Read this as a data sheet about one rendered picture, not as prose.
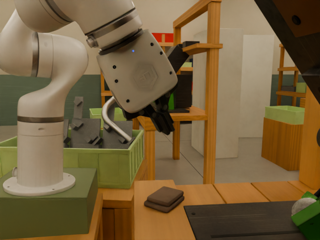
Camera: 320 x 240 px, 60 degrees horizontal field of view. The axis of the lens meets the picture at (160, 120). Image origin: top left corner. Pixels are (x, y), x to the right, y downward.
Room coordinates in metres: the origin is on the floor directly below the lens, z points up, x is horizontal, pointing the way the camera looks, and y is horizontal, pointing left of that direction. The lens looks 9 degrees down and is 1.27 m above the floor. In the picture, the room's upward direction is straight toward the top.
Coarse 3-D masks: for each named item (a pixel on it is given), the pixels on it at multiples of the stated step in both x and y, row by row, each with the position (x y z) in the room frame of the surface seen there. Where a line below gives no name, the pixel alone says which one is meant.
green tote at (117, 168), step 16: (0, 144) 1.22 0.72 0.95; (16, 144) 1.33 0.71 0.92; (0, 160) 1.15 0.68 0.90; (16, 160) 1.14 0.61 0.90; (64, 160) 1.13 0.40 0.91; (80, 160) 1.12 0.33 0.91; (96, 160) 1.11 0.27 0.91; (112, 160) 1.11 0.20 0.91; (128, 160) 1.10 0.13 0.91; (0, 176) 1.15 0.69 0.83; (112, 176) 1.11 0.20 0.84; (128, 176) 1.10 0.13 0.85
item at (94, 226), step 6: (96, 198) 0.89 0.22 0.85; (102, 198) 0.92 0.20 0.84; (96, 204) 0.84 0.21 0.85; (102, 204) 0.91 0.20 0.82; (96, 210) 0.80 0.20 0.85; (96, 216) 0.77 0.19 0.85; (96, 222) 0.73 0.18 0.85; (90, 228) 0.70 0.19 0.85; (96, 228) 0.71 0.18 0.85; (78, 234) 0.67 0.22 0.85; (84, 234) 0.67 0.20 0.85; (90, 234) 0.67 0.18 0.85; (96, 234) 0.70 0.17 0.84
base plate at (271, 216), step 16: (192, 208) 0.72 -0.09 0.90; (208, 208) 0.72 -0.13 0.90; (224, 208) 0.72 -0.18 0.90; (240, 208) 0.72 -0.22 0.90; (256, 208) 0.72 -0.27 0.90; (272, 208) 0.72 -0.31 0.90; (288, 208) 0.72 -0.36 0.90; (192, 224) 0.63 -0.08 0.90; (208, 224) 0.63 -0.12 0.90; (224, 224) 0.63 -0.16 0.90; (240, 224) 0.63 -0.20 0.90; (256, 224) 0.63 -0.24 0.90; (272, 224) 0.63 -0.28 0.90; (288, 224) 0.63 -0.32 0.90
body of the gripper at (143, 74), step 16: (144, 32) 0.42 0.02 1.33; (112, 48) 0.40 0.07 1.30; (128, 48) 0.41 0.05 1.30; (144, 48) 0.42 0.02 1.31; (160, 48) 0.44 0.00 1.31; (112, 64) 0.40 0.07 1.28; (128, 64) 0.41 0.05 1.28; (144, 64) 0.42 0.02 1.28; (160, 64) 0.43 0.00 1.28; (112, 80) 0.41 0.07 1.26; (128, 80) 0.41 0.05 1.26; (144, 80) 0.42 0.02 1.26; (160, 80) 0.44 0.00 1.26; (176, 80) 0.45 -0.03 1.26; (128, 96) 0.42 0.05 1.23; (144, 96) 0.43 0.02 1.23; (160, 96) 0.44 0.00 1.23
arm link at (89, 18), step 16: (48, 0) 0.39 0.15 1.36; (64, 0) 0.38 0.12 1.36; (80, 0) 0.38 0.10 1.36; (96, 0) 0.37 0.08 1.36; (112, 0) 0.38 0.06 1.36; (128, 0) 0.40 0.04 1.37; (64, 16) 0.40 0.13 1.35; (80, 16) 0.39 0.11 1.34; (96, 16) 0.38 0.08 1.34; (112, 16) 0.38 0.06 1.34
